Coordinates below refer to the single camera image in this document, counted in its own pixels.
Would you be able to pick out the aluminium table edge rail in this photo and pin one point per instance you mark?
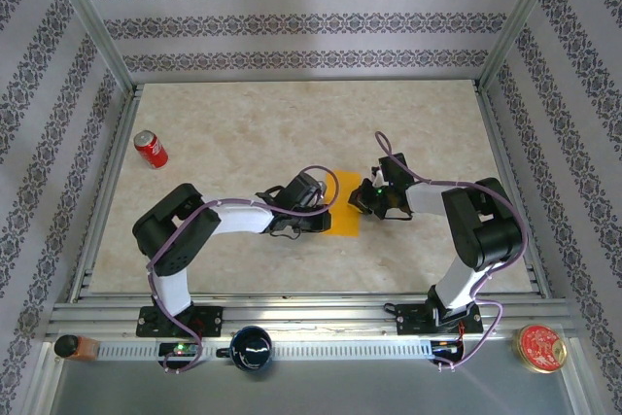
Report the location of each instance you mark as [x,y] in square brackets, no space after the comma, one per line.
[316,320]

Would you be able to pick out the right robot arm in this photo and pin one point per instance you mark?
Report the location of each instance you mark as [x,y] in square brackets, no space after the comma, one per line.
[486,235]

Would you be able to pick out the aluminium side rail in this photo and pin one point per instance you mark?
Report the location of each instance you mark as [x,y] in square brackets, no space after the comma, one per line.
[118,143]
[498,143]

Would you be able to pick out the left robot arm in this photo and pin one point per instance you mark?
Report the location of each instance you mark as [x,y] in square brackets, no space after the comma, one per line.
[170,240]

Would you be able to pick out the red round tin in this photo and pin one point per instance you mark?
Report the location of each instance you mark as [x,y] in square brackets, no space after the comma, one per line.
[539,347]

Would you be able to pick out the small circuit board green light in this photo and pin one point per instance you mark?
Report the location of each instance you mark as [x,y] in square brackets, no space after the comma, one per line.
[180,349]

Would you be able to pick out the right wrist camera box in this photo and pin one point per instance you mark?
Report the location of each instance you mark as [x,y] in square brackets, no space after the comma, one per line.
[376,176]

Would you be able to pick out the red soda can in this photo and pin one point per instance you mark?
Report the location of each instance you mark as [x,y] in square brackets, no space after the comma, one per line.
[150,150]

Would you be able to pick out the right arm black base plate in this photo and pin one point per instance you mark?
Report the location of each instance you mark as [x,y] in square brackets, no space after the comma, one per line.
[410,320]

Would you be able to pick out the yellow square paper sheet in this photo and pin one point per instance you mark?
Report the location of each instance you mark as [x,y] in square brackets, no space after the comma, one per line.
[345,220]

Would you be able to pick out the dark blue mug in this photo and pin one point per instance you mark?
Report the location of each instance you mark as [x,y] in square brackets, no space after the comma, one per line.
[250,349]

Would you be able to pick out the aluminium frame post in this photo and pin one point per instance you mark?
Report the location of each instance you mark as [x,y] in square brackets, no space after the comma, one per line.
[519,21]
[93,21]

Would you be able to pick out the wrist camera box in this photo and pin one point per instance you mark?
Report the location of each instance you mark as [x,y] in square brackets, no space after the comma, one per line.
[323,190]
[376,176]

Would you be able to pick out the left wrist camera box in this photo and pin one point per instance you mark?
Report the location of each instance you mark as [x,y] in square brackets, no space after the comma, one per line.
[323,190]

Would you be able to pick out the orange bottle with black cap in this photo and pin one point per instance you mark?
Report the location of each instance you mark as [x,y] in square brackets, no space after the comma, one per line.
[78,347]

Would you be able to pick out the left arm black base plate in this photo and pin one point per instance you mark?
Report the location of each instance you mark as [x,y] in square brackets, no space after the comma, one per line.
[211,320]

